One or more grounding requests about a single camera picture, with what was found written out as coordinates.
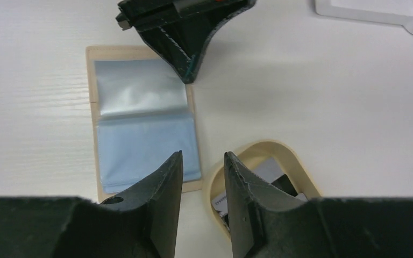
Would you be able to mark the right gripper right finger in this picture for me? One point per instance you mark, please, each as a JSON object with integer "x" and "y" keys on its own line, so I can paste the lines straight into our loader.
{"x": 263, "y": 220}

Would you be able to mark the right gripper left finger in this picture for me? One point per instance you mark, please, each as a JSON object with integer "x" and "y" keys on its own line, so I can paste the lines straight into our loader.
{"x": 148, "y": 214}

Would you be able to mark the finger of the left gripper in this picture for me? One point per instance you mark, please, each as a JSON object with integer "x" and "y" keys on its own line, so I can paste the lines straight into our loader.
{"x": 179, "y": 31}

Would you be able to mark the white card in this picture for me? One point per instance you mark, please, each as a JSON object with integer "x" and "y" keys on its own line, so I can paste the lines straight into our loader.
{"x": 268, "y": 170}

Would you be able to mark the beige oval tray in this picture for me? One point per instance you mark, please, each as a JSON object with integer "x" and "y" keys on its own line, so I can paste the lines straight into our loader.
{"x": 252, "y": 155}

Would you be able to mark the beige card holder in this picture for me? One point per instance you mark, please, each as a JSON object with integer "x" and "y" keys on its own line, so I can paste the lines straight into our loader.
{"x": 141, "y": 113}

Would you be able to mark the black cards in tray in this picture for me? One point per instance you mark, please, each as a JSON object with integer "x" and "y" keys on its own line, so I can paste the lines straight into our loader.
{"x": 284, "y": 184}

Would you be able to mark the white pole base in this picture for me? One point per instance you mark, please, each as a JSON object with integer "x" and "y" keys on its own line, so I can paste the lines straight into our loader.
{"x": 383, "y": 12}

